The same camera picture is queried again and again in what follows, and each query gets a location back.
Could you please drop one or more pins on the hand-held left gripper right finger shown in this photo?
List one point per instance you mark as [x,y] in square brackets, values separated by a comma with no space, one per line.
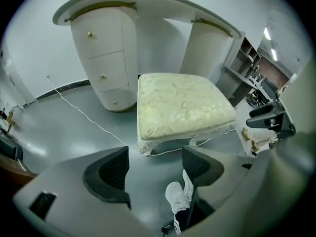
[205,167]

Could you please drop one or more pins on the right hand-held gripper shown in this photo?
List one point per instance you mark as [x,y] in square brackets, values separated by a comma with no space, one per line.
[285,130]

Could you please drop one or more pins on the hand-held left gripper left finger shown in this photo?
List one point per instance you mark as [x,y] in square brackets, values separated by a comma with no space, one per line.
[108,181]

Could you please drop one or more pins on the cream upholstered stool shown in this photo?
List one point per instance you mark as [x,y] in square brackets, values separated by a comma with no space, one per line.
[182,105]

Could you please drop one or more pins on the white curved vanity desk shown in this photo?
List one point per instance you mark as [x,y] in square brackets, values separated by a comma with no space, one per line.
[106,46]

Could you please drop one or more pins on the person's left white shoe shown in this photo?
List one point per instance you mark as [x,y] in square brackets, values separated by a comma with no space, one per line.
[176,196]

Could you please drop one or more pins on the grey wooden shelf desk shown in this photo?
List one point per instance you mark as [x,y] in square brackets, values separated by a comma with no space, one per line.
[237,83]

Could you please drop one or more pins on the person's black striped trousers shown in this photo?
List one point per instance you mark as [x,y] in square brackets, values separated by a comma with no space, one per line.
[184,218]

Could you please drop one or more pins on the black power adapter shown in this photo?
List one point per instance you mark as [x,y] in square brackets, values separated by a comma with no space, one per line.
[168,227]

